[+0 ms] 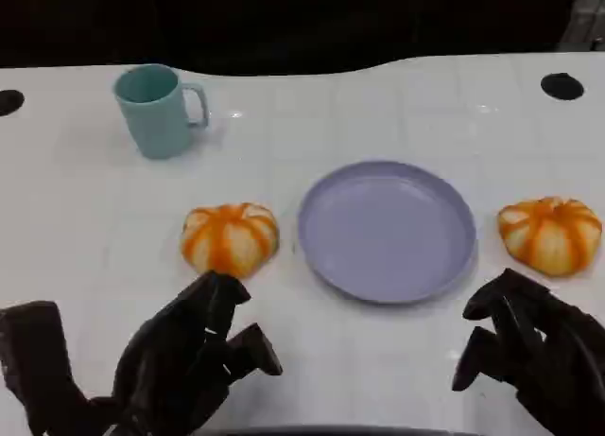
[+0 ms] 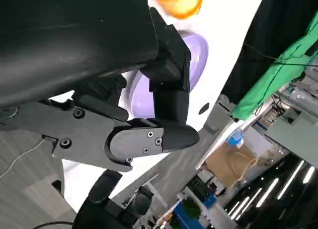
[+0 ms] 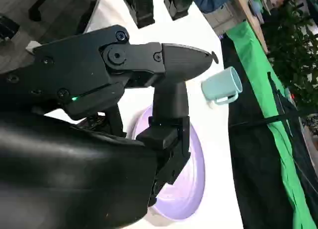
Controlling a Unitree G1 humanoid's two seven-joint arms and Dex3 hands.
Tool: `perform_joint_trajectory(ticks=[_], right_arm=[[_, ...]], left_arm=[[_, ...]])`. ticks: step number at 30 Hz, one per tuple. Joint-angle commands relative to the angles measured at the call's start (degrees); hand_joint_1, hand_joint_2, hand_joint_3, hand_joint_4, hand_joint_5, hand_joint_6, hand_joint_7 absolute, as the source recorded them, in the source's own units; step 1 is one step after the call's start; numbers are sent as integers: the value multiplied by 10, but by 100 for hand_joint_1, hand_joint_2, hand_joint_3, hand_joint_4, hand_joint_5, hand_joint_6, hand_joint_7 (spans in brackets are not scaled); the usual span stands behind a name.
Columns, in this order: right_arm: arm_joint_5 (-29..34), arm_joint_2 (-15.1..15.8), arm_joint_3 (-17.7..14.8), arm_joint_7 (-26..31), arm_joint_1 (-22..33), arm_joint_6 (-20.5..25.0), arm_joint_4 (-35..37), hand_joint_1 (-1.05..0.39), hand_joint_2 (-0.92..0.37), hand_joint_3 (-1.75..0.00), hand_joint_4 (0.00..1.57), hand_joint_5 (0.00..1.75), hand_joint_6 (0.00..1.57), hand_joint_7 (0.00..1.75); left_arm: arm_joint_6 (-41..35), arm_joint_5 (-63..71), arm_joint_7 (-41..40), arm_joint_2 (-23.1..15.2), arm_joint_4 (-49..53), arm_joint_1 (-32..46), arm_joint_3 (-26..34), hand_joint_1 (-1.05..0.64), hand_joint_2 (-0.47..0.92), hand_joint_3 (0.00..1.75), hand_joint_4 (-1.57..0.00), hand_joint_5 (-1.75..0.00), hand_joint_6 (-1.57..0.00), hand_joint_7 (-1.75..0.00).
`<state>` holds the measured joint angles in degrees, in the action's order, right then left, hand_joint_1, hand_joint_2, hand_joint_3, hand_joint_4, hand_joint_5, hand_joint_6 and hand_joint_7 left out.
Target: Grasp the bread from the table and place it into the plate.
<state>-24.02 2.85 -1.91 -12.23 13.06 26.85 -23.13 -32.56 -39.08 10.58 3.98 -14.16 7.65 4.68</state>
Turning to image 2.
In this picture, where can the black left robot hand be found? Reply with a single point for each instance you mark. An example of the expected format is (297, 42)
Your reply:
(74, 45)

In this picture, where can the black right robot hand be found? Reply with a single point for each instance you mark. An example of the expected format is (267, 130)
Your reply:
(104, 204)

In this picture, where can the orange and white bread roll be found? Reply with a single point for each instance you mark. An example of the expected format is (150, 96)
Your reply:
(179, 3)

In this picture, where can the green potted plant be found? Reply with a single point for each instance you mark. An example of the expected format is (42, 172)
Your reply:
(191, 209)

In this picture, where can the blue display board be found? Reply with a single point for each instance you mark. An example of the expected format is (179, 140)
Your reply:
(208, 201)

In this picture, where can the lilac plate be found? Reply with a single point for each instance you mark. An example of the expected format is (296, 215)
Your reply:
(196, 57)

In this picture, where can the brown cardboard box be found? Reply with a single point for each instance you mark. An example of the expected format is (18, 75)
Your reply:
(228, 164)

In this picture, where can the black round table grommet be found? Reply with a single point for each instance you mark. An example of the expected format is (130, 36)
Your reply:
(204, 107)

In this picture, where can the blue plastic container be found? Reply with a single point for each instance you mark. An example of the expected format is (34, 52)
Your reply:
(235, 139)

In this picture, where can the black backdrop curtain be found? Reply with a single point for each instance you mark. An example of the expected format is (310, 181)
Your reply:
(275, 27)

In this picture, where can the green cloth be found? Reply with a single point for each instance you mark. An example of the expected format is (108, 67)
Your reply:
(278, 72)

